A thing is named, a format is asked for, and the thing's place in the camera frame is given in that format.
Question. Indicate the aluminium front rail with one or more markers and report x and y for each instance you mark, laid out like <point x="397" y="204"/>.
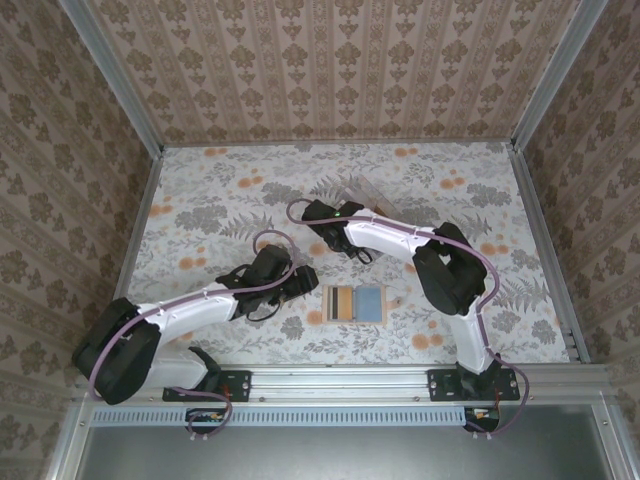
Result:
<point x="340" y="382"/>

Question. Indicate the blue card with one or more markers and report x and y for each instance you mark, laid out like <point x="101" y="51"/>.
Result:
<point x="370" y="304"/>

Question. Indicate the aluminium corner post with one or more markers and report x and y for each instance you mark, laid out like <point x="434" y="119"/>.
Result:
<point x="560" y="75"/>
<point x="115" y="75"/>

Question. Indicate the grey metal sheet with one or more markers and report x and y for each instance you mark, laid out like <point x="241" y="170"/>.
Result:
<point x="325" y="455"/>

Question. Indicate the small wooden tray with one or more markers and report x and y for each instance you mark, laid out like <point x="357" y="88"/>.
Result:
<point x="350" y="322"/>

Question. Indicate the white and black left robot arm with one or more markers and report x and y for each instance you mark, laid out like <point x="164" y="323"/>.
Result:
<point x="195" y="317"/>

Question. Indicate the black connector box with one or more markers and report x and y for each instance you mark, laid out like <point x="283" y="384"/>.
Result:
<point x="482" y="416"/>
<point x="205" y="417"/>

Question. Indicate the clear plastic card box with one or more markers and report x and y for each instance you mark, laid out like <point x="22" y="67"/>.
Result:
<point x="370" y="192"/>

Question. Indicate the floral table cover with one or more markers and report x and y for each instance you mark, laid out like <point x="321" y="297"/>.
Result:
<point x="225" y="165"/>

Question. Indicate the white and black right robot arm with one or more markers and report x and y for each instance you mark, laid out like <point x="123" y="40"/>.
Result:
<point x="385" y="237"/>

